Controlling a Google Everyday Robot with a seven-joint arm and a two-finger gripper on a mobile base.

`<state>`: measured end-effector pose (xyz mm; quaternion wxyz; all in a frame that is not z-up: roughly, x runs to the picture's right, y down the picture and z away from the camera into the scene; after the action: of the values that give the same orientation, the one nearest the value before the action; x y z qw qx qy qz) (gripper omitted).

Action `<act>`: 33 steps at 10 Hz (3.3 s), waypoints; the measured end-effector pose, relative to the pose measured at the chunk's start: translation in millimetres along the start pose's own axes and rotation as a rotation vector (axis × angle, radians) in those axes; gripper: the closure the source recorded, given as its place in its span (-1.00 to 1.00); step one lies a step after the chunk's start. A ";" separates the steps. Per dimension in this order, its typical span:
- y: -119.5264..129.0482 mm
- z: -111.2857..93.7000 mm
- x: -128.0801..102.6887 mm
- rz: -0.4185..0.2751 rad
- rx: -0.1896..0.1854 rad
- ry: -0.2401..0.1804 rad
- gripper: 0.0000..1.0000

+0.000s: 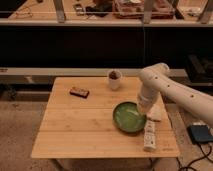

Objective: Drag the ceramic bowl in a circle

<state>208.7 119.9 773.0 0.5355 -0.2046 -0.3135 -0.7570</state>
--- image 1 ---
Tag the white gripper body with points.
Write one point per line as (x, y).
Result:
(144, 104)

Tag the green ceramic bowl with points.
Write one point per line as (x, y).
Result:
(127, 118)

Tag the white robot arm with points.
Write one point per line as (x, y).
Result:
(155, 80)

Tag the white crumpled cloth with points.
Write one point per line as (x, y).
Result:
(154, 113)

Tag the white cup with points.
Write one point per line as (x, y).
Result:
(114, 79)

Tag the black box on floor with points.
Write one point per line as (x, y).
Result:
(199, 134)

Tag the brown rectangular block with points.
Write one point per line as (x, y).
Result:
(83, 93)

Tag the wooden folding table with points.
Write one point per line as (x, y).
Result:
(77, 128)

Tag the cluttered background shelf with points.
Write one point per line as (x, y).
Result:
(109, 13)

